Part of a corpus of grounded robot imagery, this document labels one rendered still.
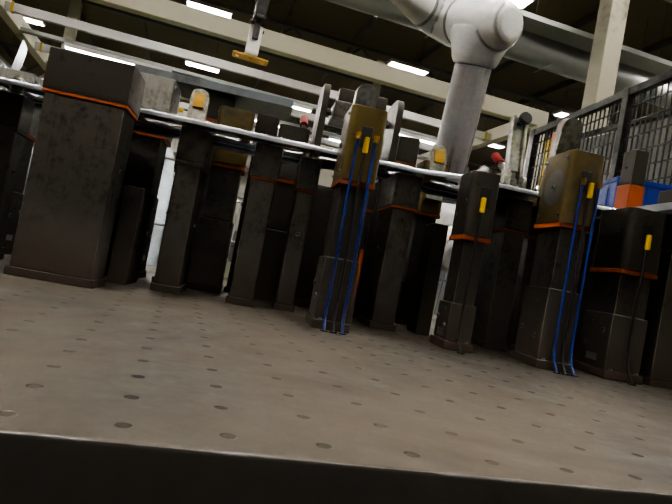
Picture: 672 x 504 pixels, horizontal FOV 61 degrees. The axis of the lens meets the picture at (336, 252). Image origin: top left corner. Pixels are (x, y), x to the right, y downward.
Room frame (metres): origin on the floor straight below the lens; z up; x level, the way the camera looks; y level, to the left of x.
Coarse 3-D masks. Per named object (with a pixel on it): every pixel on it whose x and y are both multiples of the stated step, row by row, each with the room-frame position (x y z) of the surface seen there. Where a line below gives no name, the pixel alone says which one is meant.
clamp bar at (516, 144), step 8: (512, 120) 1.29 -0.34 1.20; (520, 120) 1.26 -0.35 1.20; (528, 120) 1.25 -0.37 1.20; (512, 128) 1.28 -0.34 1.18; (520, 128) 1.29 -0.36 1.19; (512, 136) 1.27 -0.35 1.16; (520, 136) 1.29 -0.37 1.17; (512, 144) 1.27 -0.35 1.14; (520, 144) 1.28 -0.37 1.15; (512, 152) 1.27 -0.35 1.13; (520, 152) 1.28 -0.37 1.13; (512, 160) 1.28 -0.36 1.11; (520, 160) 1.27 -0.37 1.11; (504, 168) 1.28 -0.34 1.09; (512, 168) 1.27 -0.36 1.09; (520, 168) 1.27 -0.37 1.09; (520, 176) 1.26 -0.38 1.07; (520, 184) 1.26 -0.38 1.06
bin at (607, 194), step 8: (608, 184) 1.49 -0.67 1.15; (616, 184) 1.44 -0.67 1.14; (648, 184) 1.43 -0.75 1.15; (656, 184) 1.43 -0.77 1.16; (664, 184) 1.43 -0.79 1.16; (600, 192) 1.53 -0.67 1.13; (608, 192) 1.48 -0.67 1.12; (648, 192) 1.43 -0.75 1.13; (656, 192) 1.43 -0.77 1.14; (600, 200) 1.52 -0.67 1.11; (608, 200) 1.47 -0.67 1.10; (648, 200) 1.43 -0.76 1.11; (656, 200) 1.43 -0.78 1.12
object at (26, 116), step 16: (0, 96) 0.96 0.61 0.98; (16, 96) 0.96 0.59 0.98; (0, 112) 0.96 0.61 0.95; (16, 112) 0.97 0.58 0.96; (32, 112) 1.01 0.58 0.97; (0, 128) 0.96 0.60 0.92; (16, 128) 0.97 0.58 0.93; (0, 144) 0.97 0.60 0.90; (16, 144) 0.98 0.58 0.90; (0, 160) 0.97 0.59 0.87; (16, 160) 1.00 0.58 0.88; (0, 176) 0.97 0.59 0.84; (16, 176) 1.01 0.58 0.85; (0, 192) 0.97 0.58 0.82; (0, 208) 0.97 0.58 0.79; (0, 224) 0.98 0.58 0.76; (0, 240) 1.00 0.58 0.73; (0, 256) 1.00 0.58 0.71
